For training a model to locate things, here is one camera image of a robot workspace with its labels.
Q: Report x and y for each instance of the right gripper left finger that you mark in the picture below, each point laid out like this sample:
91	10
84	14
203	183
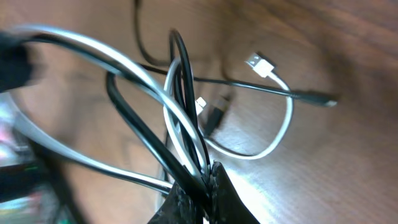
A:
178	208

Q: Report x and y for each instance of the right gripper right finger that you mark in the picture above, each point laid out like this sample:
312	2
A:
226	205

